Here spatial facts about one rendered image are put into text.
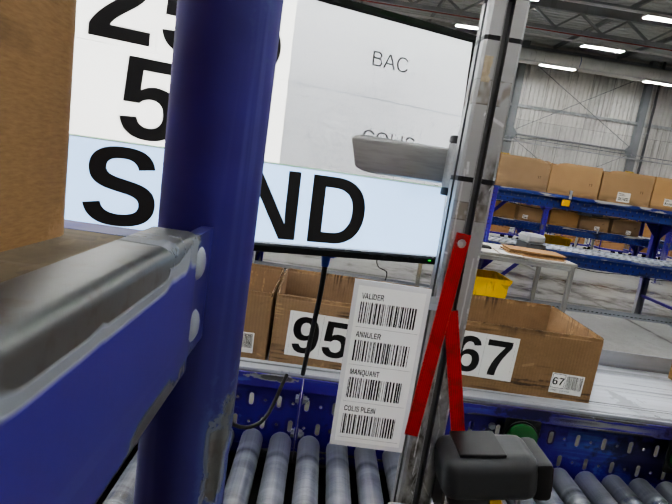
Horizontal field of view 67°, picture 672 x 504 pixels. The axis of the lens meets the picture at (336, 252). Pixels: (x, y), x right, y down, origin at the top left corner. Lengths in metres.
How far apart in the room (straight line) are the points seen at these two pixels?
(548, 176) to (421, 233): 5.50
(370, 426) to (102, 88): 0.46
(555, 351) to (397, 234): 0.75
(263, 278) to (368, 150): 0.90
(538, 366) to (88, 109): 1.10
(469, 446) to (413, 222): 0.28
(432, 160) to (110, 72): 0.37
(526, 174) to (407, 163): 5.44
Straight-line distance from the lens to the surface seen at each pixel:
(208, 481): 0.17
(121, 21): 0.60
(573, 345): 1.35
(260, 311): 1.20
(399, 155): 0.65
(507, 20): 0.60
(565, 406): 1.35
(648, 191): 6.68
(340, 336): 1.21
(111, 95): 0.59
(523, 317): 1.61
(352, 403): 0.61
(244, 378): 1.20
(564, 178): 6.24
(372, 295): 0.56
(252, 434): 1.22
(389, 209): 0.66
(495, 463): 0.60
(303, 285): 1.48
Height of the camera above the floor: 1.36
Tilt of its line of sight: 10 degrees down
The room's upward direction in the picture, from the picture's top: 8 degrees clockwise
